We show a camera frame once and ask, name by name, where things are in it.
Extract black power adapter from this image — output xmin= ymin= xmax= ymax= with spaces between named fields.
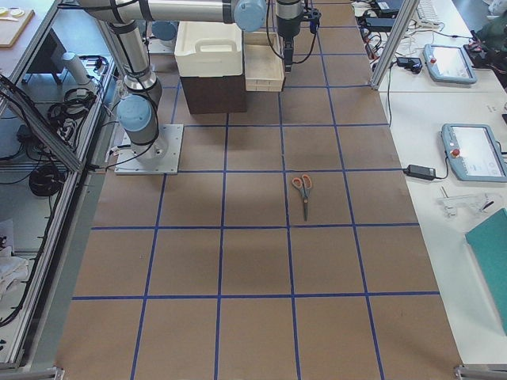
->
xmin=403 ymin=165 xmax=436 ymax=181

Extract teach pendant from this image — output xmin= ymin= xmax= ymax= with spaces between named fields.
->
xmin=422 ymin=44 xmax=477 ymax=85
xmin=441 ymin=123 xmax=506 ymax=183

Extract dark brown drawer cabinet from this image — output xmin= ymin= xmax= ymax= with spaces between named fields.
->
xmin=181 ymin=74 xmax=247 ymax=114

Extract orange grey scissors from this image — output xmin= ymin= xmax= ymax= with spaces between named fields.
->
xmin=292 ymin=174 xmax=312 ymax=221

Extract lower teach pendant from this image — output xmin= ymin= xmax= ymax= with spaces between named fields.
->
xmin=441 ymin=123 xmax=506 ymax=183

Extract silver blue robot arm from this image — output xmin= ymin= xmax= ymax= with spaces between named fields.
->
xmin=78 ymin=1 xmax=321 ymax=161

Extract light wooden drawer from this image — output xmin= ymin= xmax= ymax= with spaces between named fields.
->
xmin=243 ymin=32 xmax=285 ymax=92

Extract brown paper table mat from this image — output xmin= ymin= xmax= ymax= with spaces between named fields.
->
xmin=55 ymin=1 xmax=460 ymax=379

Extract white plastic bin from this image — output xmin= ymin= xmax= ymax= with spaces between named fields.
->
xmin=174 ymin=21 xmax=243 ymax=78

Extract clear plastic parts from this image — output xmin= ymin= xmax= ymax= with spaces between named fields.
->
xmin=437 ymin=187 xmax=495 ymax=219

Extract wooden board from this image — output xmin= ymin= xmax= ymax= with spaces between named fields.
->
xmin=1 ymin=7 xmax=35 ymax=48

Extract aluminium frame post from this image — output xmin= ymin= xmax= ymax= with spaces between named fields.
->
xmin=370 ymin=0 xmax=419 ymax=89

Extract small black adapter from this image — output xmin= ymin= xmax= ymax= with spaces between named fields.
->
xmin=396 ymin=57 xmax=423 ymax=74

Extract white cylinder device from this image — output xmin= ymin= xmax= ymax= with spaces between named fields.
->
xmin=62 ymin=51 xmax=94 ymax=89

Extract upper teach pendant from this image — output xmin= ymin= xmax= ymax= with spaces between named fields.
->
xmin=422 ymin=44 xmax=477 ymax=85

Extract black coiled cable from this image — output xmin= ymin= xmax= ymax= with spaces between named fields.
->
xmin=28 ymin=162 xmax=67 ymax=199

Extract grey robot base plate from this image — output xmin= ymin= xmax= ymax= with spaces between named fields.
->
xmin=113 ymin=124 xmax=184 ymax=175

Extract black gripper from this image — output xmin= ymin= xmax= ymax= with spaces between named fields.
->
xmin=276 ymin=0 xmax=320 ymax=73

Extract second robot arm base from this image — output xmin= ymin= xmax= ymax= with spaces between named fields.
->
xmin=149 ymin=21 xmax=179 ymax=55

